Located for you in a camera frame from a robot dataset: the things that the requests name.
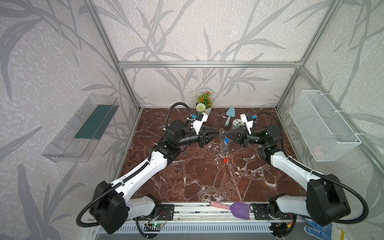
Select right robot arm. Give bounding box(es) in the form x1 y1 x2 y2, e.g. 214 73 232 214
225 125 369 226

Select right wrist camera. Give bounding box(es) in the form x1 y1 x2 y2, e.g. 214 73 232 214
240 113 257 135

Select purple toy shovel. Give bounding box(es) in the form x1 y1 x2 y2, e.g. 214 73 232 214
210 201 250 220

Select potted artificial flowers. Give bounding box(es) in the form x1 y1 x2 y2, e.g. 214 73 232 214
196 91 213 116

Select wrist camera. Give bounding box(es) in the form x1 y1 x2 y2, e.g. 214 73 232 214
188 112 208 135
240 113 257 135

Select clear plastic wall shelf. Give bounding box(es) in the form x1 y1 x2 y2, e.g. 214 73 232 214
42 94 120 163

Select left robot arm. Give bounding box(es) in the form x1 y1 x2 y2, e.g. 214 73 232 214
76 120 220 234

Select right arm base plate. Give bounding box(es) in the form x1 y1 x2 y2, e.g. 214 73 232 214
250 203 293 222

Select teal toy trowel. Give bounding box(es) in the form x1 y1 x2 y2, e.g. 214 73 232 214
225 107 235 127

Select blue dotted work glove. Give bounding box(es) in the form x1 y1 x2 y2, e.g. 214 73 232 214
304 218 345 240

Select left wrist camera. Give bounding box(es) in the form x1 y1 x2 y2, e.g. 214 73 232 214
188 112 208 135

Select green circuit board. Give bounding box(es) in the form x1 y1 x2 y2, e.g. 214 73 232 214
144 221 167 232

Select white wire basket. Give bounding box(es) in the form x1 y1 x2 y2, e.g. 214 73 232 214
290 90 362 162

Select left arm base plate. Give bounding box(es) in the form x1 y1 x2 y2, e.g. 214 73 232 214
137 204 175 221

